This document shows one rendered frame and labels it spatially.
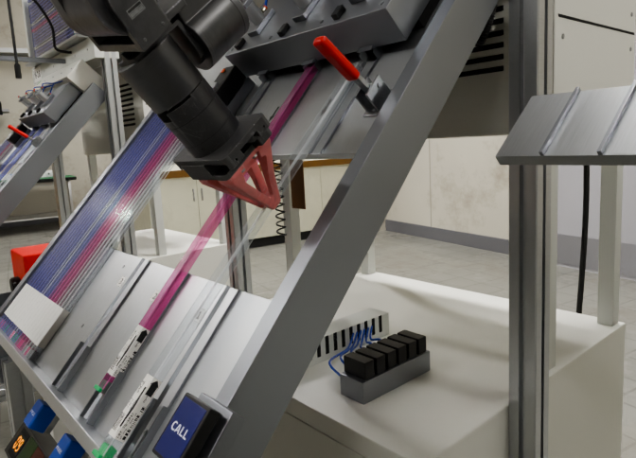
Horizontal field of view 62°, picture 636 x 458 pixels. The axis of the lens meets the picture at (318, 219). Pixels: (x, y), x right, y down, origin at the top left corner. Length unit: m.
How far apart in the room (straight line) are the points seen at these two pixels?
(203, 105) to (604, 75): 0.72
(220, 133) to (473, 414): 0.52
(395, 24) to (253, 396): 0.42
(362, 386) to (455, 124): 0.46
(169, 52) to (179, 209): 4.42
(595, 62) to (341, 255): 0.62
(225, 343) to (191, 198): 4.42
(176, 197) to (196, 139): 4.38
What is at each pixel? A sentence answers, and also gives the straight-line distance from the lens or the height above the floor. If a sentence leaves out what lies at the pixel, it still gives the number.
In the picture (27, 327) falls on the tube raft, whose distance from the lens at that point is 0.93.
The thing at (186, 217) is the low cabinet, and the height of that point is 0.39.
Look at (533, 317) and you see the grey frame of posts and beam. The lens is 0.77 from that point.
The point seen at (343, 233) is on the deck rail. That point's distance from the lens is 0.51.
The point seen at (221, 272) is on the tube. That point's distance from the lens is 0.55.
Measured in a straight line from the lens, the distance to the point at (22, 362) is 0.84.
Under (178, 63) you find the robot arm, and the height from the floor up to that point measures 1.08.
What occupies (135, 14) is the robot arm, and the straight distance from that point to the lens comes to 0.47.
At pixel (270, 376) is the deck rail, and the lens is 0.48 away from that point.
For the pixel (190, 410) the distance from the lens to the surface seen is 0.44.
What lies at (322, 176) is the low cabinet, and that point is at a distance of 5.46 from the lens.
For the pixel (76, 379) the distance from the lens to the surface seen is 0.73.
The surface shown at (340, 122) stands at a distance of 0.62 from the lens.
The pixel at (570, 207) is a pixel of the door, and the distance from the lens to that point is 4.16.
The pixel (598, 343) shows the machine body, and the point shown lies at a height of 0.62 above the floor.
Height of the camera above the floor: 1.01
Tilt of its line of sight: 8 degrees down
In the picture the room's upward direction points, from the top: 3 degrees counter-clockwise
